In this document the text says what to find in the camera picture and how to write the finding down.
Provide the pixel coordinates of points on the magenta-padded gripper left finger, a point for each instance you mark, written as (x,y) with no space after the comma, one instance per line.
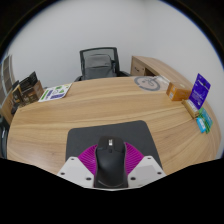
(87,160)

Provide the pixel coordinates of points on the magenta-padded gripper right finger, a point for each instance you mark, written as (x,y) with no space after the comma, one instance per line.
(134,160)

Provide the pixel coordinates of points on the black computer mouse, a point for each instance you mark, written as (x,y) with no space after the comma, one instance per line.
(110,163)

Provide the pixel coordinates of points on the dark grey mouse pad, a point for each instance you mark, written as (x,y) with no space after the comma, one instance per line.
(86,136)

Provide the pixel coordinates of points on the white printed paper sheet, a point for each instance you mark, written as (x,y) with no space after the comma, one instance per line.
(55,92)

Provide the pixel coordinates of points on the small tan box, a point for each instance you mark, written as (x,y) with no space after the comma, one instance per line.
(191,108)

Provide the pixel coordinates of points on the round grey white mat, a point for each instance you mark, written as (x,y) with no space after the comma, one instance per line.
(146,83)

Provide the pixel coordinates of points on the green blue small pack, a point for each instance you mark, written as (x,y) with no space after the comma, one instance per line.
(204,120)

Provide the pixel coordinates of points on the small orange box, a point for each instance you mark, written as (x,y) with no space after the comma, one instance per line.
(178,91)

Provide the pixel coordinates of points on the black leather armchair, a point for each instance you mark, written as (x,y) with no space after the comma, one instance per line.
(3,141)

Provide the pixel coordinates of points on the tall brown cardboard box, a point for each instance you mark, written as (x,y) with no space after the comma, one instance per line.
(16,98)

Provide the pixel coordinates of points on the grey backpack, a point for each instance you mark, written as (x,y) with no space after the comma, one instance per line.
(97,66)

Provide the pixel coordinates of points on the purple card package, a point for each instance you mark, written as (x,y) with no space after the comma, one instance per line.
(200,91)

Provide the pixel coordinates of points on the wooden side desk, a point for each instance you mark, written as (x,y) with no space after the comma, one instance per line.
(153,66)

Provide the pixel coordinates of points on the black mesh office chair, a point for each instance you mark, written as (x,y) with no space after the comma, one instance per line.
(115,63)

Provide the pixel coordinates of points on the black open box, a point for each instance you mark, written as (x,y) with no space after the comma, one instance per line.
(28,80)

